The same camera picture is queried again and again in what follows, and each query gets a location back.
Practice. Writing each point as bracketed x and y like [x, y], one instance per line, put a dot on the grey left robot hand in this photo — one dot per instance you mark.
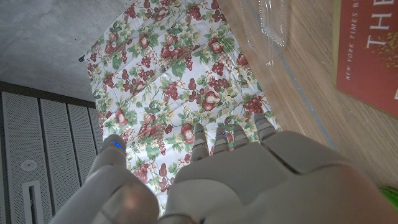
[264, 186]

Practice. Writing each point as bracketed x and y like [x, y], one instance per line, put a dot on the green drink bottle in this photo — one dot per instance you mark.
[391, 196]

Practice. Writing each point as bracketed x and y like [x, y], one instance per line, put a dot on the clear plastic clamshell container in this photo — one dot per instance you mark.
[273, 21]

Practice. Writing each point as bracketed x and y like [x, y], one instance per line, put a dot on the floral fruit print backdrop cloth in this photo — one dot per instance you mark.
[171, 77]

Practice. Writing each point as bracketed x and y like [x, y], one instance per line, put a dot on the red hardcover book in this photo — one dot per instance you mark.
[370, 56]

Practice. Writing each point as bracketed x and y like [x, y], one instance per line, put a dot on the ceiling slot vent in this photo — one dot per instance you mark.
[31, 202]

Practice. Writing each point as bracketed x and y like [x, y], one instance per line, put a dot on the round ceiling sensor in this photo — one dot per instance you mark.
[28, 165]

